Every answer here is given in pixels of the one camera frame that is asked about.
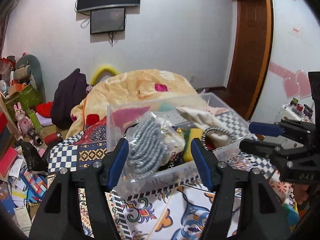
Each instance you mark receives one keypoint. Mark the floral yellow scrunchie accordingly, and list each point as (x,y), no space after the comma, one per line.
(174,141)

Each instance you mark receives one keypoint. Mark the white sticker covered device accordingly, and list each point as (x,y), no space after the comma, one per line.
(295,111)

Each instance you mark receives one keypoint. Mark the red box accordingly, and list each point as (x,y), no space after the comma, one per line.
(3,123)

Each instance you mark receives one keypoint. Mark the green cardboard box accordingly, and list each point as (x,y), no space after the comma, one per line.
(28,97)

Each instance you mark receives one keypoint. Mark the pink bunny figure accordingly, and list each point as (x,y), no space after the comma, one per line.
(24,124)

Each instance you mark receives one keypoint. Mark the pink heart wall decal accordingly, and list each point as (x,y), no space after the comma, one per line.
(297,84)

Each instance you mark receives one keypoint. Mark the clear plastic storage box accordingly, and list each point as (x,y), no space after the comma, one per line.
(120,117)

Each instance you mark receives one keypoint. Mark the red cushion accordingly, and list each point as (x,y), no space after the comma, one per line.
(44,109)

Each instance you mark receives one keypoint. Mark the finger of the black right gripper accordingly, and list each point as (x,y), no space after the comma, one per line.
(277,129)
(266,150)

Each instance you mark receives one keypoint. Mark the orange fleece blanket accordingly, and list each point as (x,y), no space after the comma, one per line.
(129,87)

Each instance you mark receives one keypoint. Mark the brown wooden door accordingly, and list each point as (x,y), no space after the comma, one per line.
(251,56)

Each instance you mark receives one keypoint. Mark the white drawstring pouch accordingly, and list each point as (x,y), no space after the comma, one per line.
(204,117)

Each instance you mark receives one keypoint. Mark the dark purple garment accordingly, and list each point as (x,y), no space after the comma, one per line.
(70,92)

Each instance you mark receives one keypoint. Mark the yellow furry hoop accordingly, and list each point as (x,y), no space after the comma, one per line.
(102,70)

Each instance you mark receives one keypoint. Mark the black white braided headband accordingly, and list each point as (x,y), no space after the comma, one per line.
(215,138)

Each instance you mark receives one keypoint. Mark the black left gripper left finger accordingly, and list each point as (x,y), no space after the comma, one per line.
(58,216)

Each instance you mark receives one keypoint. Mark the small wall monitor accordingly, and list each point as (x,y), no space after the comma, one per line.
(107,20)

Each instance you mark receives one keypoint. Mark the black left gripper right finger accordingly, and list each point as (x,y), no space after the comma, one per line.
(261,214)

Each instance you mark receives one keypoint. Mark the patterned colourful tablecloth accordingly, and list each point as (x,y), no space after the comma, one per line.
(173,206)

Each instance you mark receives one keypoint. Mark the grey knit item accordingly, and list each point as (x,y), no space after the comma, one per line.
(146,146)

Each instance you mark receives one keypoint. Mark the grey plush toy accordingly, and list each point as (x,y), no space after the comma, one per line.
(28,69)

